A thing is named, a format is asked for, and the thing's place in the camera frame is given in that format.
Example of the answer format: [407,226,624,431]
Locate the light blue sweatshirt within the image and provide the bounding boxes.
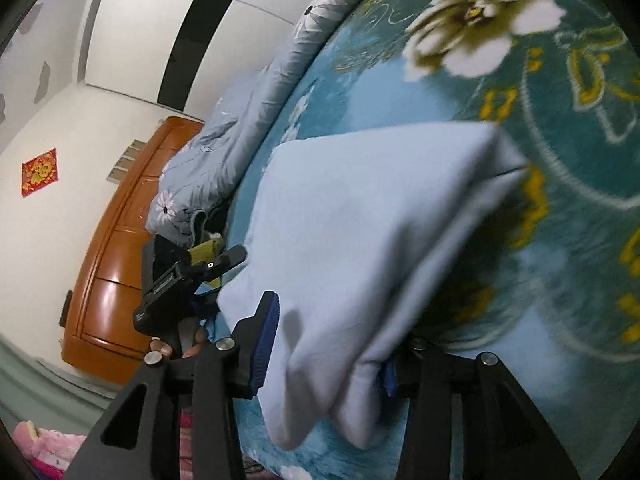
[218,122,527,450]

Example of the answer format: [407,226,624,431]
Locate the left hand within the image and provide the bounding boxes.
[148,327,209,360]

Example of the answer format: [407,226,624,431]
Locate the beige and yellow fuzzy garment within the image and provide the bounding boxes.
[189,233,224,295]

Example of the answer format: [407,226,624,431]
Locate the grey garment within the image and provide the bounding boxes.
[189,210,220,248]

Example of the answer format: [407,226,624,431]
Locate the orange wooden headboard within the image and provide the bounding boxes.
[61,116,203,385]

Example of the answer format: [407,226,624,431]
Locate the blue floral quilt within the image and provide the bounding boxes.
[144,0,362,246]

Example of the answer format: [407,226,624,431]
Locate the pink plush item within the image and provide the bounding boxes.
[12,420,86,479]

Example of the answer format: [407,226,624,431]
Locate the teal floral blanket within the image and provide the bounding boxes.
[227,0,639,479]

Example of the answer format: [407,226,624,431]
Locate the wall switch panel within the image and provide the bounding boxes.
[106,140,146,184]

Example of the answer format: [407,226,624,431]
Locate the red wall decoration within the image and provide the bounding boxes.
[21,148,58,197]

